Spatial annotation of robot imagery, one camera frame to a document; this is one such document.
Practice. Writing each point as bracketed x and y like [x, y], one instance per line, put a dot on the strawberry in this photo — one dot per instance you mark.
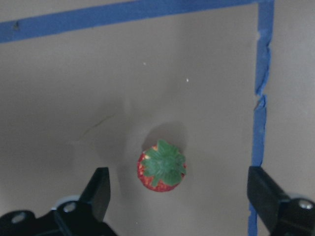
[161, 167]

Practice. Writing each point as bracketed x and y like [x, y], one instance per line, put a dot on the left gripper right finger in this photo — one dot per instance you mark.
[280, 213]

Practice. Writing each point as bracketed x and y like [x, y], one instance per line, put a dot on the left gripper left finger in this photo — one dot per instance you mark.
[82, 217]

